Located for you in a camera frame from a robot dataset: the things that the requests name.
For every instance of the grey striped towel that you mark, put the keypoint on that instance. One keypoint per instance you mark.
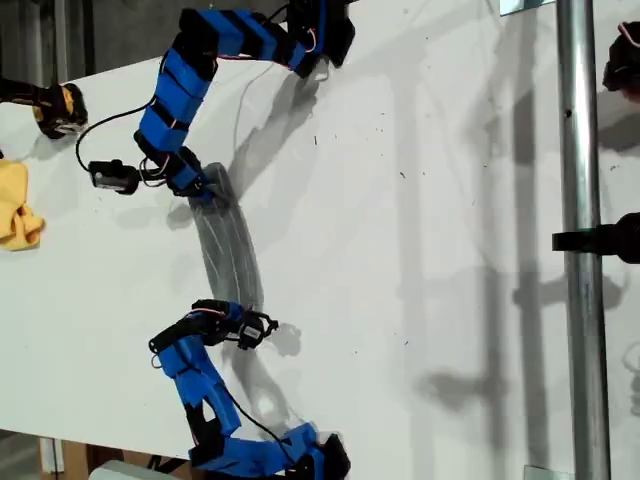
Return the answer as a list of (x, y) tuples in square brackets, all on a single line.
[(232, 250)]

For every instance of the white box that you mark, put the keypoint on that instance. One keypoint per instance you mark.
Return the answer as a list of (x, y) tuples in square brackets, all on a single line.
[(120, 471)]

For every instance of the yellow cloth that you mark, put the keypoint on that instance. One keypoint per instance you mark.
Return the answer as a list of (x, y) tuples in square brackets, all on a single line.
[(15, 210)]

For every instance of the black clamp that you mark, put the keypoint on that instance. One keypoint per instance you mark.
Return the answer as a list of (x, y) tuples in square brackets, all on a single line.
[(600, 240)]

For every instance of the black camera box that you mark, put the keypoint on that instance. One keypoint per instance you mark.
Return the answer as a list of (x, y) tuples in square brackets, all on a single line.
[(112, 177), (250, 335)]

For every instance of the steel post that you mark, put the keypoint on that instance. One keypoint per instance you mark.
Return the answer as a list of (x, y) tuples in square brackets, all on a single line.
[(580, 150)]

